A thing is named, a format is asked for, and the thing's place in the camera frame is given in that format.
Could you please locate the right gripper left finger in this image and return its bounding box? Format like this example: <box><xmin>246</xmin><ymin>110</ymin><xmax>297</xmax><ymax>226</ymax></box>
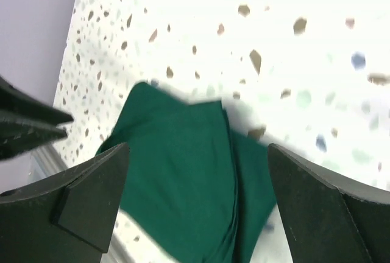
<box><xmin>1</xmin><ymin>143</ymin><xmax>129</xmax><ymax>263</ymax></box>

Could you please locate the green surgical cloth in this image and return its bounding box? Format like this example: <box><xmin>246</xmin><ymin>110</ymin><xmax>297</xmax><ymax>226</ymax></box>
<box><xmin>99</xmin><ymin>82</ymin><xmax>275</xmax><ymax>262</ymax></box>

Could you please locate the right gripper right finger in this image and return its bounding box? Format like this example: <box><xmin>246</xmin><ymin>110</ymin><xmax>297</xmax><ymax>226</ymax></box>
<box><xmin>268</xmin><ymin>144</ymin><xmax>389</xmax><ymax>263</ymax></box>

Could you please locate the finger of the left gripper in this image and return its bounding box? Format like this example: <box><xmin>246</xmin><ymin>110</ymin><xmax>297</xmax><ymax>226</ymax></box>
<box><xmin>1</xmin><ymin>119</ymin><xmax>67</xmax><ymax>160</ymax></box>
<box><xmin>1</xmin><ymin>77</ymin><xmax>74</xmax><ymax>126</ymax></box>

